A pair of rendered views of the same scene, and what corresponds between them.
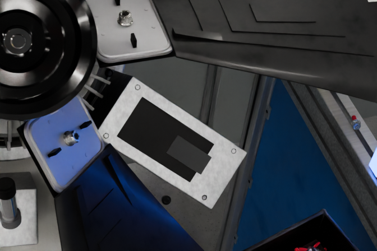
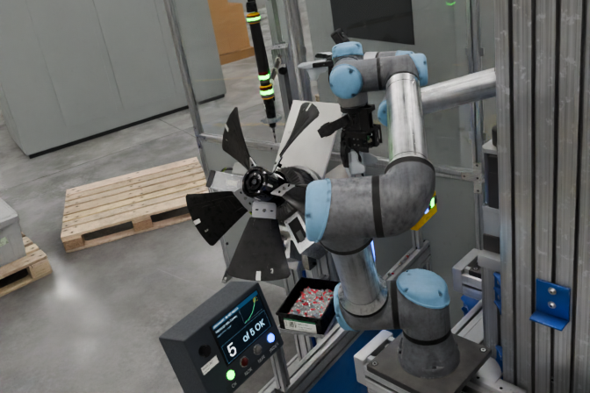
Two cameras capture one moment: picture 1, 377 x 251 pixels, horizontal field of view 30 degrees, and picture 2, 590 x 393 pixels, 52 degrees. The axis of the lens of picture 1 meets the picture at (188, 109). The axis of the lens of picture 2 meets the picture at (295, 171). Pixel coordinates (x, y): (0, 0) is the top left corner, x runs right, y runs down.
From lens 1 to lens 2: 1.87 m
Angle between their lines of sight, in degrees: 57
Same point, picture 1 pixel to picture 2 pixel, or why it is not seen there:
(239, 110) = not seen: hidden behind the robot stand
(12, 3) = (255, 174)
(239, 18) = (300, 194)
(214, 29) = (293, 195)
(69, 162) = (260, 214)
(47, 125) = (260, 204)
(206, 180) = (301, 245)
